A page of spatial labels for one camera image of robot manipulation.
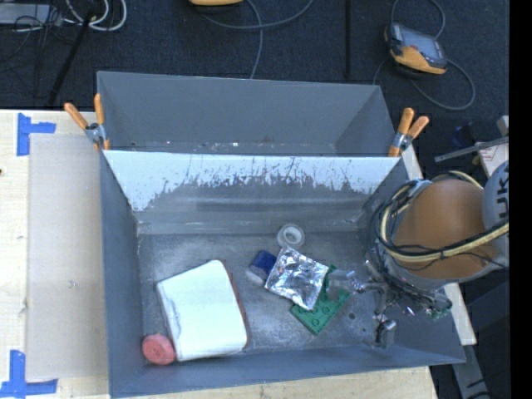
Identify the dark green flat block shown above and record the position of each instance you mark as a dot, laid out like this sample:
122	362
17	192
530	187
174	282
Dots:
322	312

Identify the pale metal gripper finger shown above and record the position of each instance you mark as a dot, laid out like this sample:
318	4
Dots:
338	290
347	277

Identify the grey metal bin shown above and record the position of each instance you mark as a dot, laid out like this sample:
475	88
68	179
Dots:
232	110

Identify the silver foil packet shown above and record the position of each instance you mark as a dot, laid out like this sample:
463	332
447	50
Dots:
295	279

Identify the clear tape roll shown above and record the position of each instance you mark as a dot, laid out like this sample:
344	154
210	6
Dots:
291	235

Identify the black cylinder on white bracket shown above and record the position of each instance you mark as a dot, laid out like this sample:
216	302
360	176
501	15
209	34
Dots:
384	331

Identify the blue and white small box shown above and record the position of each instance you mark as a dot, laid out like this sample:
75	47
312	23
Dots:
262	264

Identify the pink round disc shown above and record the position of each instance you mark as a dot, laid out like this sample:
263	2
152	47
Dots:
158	349

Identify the pale cardboard board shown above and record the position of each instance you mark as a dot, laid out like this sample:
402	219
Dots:
62	243

